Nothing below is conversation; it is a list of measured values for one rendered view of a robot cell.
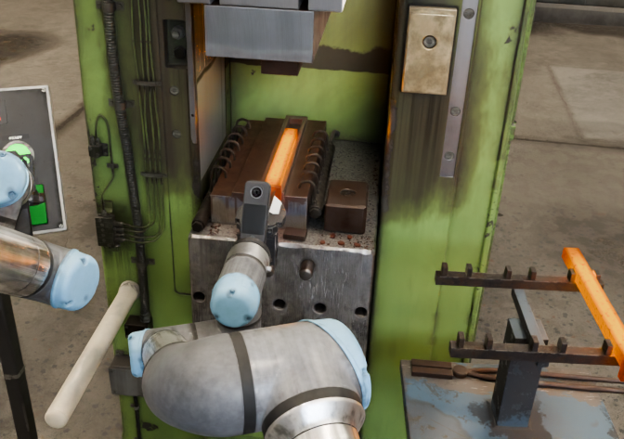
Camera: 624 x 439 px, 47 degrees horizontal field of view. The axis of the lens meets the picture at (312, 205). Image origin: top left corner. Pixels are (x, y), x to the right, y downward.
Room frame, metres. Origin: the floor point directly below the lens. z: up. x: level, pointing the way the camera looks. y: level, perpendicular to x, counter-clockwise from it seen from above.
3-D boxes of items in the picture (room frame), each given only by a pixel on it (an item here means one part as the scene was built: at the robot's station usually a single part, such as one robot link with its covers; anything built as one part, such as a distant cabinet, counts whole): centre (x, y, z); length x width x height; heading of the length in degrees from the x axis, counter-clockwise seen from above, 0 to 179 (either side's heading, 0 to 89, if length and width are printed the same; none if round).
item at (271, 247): (1.13, 0.10, 0.97); 0.12 x 0.08 x 0.09; 175
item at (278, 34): (1.51, 0.09, 1.32); 0.42 x 0.20 x 0.10; 175
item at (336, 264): (1.51, 0.03, 0.69); 0.56 x 0.38 x 0.45; 175
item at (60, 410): (1.24, 0.46, 0.62); 0.44 x 0.05 x 0.05; 175
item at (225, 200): (1.51, 0.09, 0.96); 0.42 x 0.20 x 0.09; 175
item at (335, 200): (1.34, -0.07, 0.95); 0.12 x 0.08 x 0.06; 175
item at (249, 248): (1.05, 0.10, 0.98); 0.08 x 0.05 x 0.08; 85
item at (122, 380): (1.45, 0.46, 0.36); 0.09 x 0.07 x 0.12; 85
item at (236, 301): (0.97, 0.11, 0.98); 0.11 x 0.08 x 0.09; 175
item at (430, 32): (1.40, -0.22, 1.27); 0.09 x 0.02 x 0.17; 85
